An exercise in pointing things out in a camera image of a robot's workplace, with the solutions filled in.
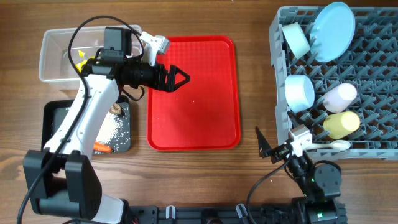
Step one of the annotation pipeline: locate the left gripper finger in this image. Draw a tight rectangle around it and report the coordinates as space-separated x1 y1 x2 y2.
164 80 188 93
169 65 190 81

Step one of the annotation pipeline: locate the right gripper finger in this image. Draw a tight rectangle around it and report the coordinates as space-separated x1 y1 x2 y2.
255 126 272 158
287 111 307 129

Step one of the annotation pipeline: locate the light blue bowl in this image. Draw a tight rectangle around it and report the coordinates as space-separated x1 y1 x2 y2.
285 75 315 113

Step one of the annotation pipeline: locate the yellow cup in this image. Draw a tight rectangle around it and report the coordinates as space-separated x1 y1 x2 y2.
323 111 361 139

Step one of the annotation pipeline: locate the white plastic spoon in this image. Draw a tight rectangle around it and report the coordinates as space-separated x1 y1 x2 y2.
305 140 351 151

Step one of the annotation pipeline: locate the brown food lump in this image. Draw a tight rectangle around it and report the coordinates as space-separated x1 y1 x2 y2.
109 103 123 115

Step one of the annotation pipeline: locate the pink cup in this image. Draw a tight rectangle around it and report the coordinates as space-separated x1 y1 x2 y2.
323 83 358 113

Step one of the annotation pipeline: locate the white rice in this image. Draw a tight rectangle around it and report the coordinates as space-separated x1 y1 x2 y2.
96 102 131 153

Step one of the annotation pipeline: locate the yellow snack wrapper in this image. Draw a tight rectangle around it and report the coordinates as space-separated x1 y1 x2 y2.
75 49 96 73

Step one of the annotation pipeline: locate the green bowl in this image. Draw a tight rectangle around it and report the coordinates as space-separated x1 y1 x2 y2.
282 22 310 59

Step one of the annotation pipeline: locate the orange carrot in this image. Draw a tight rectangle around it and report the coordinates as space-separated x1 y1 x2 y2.
93 142 113 153

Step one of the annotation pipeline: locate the light blue plate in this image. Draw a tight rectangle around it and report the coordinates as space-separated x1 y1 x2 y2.
310 2 356 63

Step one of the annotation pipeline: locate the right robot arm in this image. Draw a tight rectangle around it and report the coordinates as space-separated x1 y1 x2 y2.
246 112 348 224

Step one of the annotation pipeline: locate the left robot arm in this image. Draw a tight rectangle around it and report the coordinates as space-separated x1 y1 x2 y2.
23 27 182 223

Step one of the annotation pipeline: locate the grey dishwasher rack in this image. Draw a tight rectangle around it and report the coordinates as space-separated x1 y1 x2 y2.
269 6 397 161

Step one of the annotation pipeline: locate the black waste tray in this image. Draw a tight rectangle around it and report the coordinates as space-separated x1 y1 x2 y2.
42 95 130 147

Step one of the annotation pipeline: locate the red serving tray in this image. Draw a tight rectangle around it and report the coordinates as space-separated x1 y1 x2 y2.
147 35 241 152

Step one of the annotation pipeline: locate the clear plastic bin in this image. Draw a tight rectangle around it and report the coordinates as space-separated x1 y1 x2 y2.
39 24 145 91

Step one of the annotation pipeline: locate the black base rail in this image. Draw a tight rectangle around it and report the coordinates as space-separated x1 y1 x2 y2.
124 203 346 224

